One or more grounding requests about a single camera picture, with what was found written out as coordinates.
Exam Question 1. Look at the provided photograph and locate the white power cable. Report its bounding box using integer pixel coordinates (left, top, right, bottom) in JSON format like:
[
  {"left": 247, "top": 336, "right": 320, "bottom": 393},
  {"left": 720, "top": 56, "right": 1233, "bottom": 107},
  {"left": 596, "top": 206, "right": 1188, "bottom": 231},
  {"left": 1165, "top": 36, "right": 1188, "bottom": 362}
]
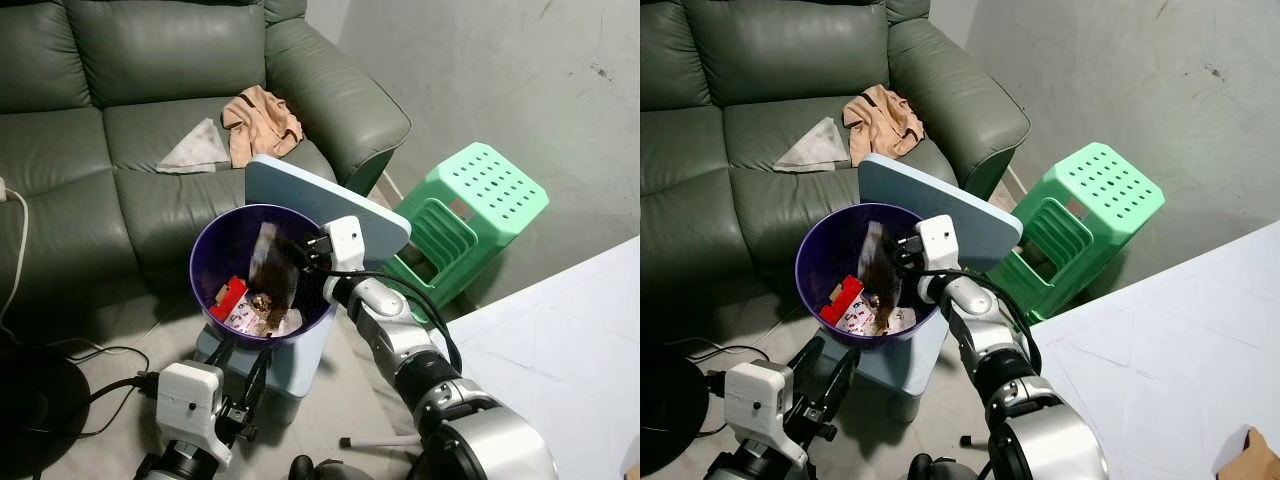
[{"left": 0, "top": 188, "right": 32, "bottom": 336}]

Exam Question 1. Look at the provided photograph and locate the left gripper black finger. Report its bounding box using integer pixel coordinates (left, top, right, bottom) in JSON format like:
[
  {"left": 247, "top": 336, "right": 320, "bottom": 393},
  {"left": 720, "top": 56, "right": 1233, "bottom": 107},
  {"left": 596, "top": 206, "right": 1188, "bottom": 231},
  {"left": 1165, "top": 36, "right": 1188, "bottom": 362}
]
[
  {"left": 243, "top": 348, "right": 272, "bottom": 407},
  {"left": 205, "top": 335, "right": 238, "bottom": 401},
  {"left": 826, "top": 348, "right": 862, "bottom": 407},
  {"left": 789, "top": 335, "right": 827, "bottom": 401}
]

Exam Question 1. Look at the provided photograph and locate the black robot foot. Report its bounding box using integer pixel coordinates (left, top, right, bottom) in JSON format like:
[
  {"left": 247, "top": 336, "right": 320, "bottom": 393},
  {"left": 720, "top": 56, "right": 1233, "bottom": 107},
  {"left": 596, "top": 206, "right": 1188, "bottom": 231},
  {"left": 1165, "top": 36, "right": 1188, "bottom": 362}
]
[
  {"left": 904, "top": 454, "right": 967, "bottom": 480},
  {"left": 287, "top": 454, "right": 348, "bottom": 480}
]

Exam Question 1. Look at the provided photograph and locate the red snack packet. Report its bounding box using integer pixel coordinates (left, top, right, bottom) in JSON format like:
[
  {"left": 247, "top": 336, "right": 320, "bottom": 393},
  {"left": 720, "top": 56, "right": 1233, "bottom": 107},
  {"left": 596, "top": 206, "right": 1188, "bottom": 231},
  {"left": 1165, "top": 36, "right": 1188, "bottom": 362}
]
[
  {"left": 209, "top": 276, "right": 250, "bottom": 324},
  {"left": 819, "top": 276, "right": 864, "bottom": 327}
]

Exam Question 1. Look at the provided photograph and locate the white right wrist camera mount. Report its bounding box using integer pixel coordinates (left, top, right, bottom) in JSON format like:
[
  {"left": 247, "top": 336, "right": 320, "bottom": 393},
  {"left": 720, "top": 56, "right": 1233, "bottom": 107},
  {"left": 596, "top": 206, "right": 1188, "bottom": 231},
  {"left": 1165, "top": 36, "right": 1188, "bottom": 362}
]
[
  {"left": 321, "top": 214, "right": 367, "bottom": 278},
  {"left": 914, "top": 214, "right": 964, "bottom": 278}
]

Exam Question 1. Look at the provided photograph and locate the black round fan base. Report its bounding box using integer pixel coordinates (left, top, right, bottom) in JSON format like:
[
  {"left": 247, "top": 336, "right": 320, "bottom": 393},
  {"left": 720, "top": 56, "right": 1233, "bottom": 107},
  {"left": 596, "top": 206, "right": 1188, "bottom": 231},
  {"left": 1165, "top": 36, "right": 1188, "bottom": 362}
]
[
  {"left": 640, "top": 348, "right": 683, "bottom": 478},
  {"left": 0, "top": 344, "right": 92, "bottom": 478}
]

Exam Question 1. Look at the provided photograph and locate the purple plastic rubbish bin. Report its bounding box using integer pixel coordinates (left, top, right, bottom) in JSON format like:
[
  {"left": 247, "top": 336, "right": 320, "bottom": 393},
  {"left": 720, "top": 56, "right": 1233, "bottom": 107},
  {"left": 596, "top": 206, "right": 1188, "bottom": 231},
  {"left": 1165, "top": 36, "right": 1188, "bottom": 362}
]
[
  {"left": 794, "top": 202, "right": 947, "bottom": 352},
  {"left": 188, "top": 203, "right": 337, "bottom": 349}
]

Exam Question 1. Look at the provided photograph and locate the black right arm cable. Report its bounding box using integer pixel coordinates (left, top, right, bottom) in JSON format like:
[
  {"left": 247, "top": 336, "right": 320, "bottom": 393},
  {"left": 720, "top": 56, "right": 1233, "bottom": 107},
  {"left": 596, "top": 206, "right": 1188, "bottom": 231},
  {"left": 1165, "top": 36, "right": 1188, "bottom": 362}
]
[
  {"left": 328, "top": 264, "right": 464, "bottom": 378},
  {"left": 924, "top": 266, "right": 1044, "bottom": 378}
]

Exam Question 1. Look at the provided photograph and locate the brown cardboard piece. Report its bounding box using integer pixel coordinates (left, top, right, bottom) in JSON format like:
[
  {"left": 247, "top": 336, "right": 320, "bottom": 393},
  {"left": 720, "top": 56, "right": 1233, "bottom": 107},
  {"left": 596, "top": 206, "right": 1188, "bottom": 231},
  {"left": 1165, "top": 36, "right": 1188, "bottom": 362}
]
[{"left": 1214, "top": 426, "right": 1280, "bottom": 480}]

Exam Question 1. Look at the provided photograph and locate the dark brown foil wrapper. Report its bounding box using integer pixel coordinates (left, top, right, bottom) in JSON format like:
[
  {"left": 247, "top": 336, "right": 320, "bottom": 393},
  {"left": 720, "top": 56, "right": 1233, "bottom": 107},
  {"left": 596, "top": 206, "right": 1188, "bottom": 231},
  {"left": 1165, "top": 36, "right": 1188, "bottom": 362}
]
[
  {"left": 857, "top": 219, "right": 907, "bottom": 337},
  {"left": 247, "top": 221, "right": 302, "bottom": 333}
]

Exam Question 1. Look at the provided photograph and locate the black floor cable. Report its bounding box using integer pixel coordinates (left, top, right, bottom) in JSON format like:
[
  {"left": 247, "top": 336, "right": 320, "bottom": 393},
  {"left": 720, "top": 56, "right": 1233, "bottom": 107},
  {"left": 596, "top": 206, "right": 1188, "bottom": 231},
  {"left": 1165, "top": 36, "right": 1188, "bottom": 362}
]
[
  {"left": 662, "top": 336, "right": 761, "bottom": 373},
  {"left": 45, "top": 338, "right": 153, "bottom": 401}
]

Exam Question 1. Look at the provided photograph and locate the grey triangular cloth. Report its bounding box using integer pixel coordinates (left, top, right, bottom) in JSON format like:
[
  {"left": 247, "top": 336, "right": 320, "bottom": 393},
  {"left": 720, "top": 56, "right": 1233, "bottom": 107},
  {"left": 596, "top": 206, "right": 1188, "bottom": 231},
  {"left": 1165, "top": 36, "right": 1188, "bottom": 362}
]
[
  {"left": 155, "top": 117, "right": 234, "bottom": 176},
  {"left": 772, "top": 116, "right": 854, "bottom": 174}
]

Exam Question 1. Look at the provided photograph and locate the green plastic stool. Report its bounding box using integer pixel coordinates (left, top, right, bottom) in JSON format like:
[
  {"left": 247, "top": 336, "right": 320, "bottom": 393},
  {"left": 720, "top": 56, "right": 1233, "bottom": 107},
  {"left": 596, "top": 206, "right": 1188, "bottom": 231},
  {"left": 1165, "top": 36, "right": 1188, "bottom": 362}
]
[
  {"left": 989, "top": 141, "right": 1167, "bottom": 325},
  {"left": 384, "top": 141, "right": 550, "bottom": 318}
]

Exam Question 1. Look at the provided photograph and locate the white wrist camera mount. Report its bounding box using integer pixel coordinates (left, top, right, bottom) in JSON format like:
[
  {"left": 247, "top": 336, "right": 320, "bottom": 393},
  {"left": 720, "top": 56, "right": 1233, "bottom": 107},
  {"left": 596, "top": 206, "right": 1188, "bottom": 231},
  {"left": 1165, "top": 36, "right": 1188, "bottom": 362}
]
[
  {"left": 321, "top": 214, "right": 367, "bottom": 278},
  {"left": 914, "top": 214, "right": 964, "bottom": 278},
  {"left": 721, "top": 359, "right": 797, "bottom": 468},
  {"left": 156, "top": 361, "right": 227, "bottom": 468}
]

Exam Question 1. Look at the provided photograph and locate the beige crumpled cloth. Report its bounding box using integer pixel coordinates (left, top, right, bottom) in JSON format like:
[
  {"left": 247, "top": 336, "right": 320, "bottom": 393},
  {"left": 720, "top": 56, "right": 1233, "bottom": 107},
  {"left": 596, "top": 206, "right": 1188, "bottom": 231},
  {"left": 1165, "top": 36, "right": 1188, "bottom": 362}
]
[
  {"left": 842, "top": 84, "right": 926, "bottom": 167},
  {"left": 220, "top": 85, "right": 305, "bottom": 170}
]

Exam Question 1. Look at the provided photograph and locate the green leather sofa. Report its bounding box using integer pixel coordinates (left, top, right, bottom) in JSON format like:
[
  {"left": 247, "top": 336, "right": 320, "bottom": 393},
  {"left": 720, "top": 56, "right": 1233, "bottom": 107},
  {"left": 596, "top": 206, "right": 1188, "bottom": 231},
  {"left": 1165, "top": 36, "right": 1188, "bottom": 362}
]
[
  {"left": 640, "top": 0, "right": 1032, "bottom": 296},
  {"left": 0, "top": 0, "right": 414, "bottom": 306}
]

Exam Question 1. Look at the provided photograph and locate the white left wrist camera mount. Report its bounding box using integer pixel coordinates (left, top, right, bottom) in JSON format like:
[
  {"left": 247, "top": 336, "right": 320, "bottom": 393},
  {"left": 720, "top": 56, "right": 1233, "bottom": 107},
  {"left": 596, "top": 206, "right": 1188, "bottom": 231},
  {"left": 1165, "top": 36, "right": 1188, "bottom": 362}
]
[
  {"left": 156, "top": 361, "right": 227, "bottom": 468},
  {"left": 721, "top": 359, "right": 797, "bottom": 468}
]

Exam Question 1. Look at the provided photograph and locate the white printed packet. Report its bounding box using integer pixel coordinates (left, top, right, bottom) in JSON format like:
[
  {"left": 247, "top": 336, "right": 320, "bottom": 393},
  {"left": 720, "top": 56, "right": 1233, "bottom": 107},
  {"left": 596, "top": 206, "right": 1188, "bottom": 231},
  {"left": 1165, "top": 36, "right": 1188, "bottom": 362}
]
[
  {"left": 222, "top": 300, "right": 307, "bottom": 339},
  {"left": 838, "top": 304, "right": 920, "bottom": 339}
]

